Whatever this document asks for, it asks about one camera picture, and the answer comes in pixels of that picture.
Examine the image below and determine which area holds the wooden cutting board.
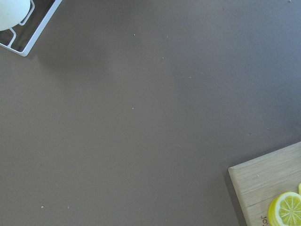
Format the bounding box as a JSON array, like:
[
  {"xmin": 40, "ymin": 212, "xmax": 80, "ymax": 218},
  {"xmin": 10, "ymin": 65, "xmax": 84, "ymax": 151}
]
[{"xmin": 228, "ymin": 143, "xmax": 301, "ymax": 226}]

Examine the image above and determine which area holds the yellow plastic knife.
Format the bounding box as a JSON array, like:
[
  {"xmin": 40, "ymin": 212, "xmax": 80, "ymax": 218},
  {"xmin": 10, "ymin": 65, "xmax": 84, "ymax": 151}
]
[{"xmin": 298, "ymin": 183, "xmax": 301, "ymax": 195}]

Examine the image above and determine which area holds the upper lemon slice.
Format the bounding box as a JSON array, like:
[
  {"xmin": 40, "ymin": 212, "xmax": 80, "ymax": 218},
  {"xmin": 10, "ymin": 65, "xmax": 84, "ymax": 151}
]
[{"xmin": 268, "ymin": 192, "xmax": 301, "ymax": 226}]

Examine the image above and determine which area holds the white round object in rack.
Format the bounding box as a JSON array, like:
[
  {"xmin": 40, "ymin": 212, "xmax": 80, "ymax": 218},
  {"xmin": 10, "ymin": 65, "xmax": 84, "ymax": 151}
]
[{"xmin": 0, "ymin": 0, "xmax": 31, "ymax": 31}]

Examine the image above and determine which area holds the white wire rack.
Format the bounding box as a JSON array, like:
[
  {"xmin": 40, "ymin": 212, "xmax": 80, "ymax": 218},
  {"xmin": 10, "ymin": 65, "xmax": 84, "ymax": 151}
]
[{"xmin": 0, "ymin": 0, "xmax": 61, "ymax": 57}]

